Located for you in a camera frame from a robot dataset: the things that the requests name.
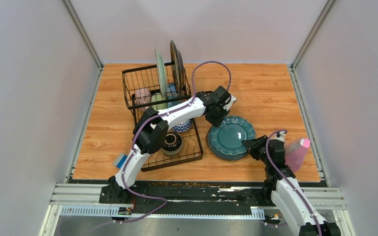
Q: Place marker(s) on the black rimmed white plate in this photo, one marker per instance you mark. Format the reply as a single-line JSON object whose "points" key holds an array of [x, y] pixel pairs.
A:
{"points": [[178, 69]]}

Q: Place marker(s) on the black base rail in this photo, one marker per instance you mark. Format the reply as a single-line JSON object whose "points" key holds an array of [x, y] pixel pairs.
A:
{"points": [[168, 199]]}

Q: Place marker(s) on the blue green striped sponge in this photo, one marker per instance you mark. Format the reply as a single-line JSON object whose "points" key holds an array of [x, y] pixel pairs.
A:
{"points": [[120, 160]]}

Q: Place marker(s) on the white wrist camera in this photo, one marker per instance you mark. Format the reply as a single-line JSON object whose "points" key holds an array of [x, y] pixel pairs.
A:
{"points": [[280, 136], [229, 102]]}

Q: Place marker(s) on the white black bowl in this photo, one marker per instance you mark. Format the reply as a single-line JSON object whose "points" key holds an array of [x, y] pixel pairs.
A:
{"points": [[183, 127]]}

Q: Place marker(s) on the pink ceramic mug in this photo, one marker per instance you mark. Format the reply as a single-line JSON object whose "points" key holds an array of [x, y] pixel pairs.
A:
{"points": [[143, 97]]}

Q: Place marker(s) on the grey blue blossom plate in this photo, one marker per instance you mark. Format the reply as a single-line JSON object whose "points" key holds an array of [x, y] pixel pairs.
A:
{"points": [[227, 157]]}

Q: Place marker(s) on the pink box with mirror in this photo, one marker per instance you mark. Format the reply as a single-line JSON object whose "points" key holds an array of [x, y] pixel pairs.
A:
{"points": [[295, 153]]}

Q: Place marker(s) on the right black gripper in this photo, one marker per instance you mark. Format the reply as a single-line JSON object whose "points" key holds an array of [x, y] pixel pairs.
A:
{"points": [[251, 145]]}

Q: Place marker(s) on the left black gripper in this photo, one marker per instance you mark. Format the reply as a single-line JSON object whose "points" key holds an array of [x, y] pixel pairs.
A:
{"points": [[218, 123]]}

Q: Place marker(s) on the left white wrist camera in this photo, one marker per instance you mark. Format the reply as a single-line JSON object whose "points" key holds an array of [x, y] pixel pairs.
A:
{"points": [[229, 102]]}

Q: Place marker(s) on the dark teal scalloped plate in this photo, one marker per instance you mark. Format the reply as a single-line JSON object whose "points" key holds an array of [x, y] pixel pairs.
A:
{"points": [[229, 136]]}

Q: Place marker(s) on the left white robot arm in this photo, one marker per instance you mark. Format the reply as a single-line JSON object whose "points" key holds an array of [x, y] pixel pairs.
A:
{"points": [[150, 134]]}

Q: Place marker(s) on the light blue scalloped plate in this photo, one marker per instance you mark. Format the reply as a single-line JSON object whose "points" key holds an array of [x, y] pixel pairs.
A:
{"points": [[161, 74]]}

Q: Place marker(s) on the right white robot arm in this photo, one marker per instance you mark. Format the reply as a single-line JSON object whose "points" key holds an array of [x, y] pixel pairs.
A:
{"points": [[281, 189]]}

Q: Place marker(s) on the dark brown speckled bowl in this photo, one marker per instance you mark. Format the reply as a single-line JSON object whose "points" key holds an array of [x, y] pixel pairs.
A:
{"points": [[173, 144]]}

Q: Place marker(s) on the black wire dish rack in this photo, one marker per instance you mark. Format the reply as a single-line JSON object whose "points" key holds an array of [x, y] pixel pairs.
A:
{"points": [[147, 77]]}

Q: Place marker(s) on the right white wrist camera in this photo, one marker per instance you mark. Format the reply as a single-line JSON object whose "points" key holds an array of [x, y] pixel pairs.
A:
{"points": [[280, 136]]}

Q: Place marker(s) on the blue butterfly mug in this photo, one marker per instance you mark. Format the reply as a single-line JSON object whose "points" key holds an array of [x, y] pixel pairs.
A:
{"points": [[171, 94]]}

